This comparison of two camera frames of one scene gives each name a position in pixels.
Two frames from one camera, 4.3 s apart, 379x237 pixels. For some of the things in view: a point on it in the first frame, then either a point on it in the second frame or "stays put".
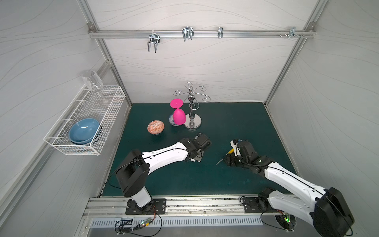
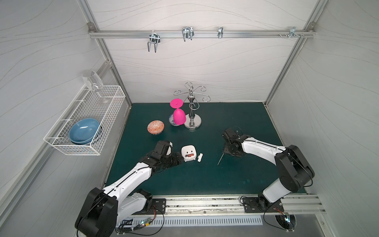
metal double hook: (154, 38) stays put
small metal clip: (220, 30) stays put
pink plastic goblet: (179, 115) stays put
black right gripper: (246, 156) -> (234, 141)
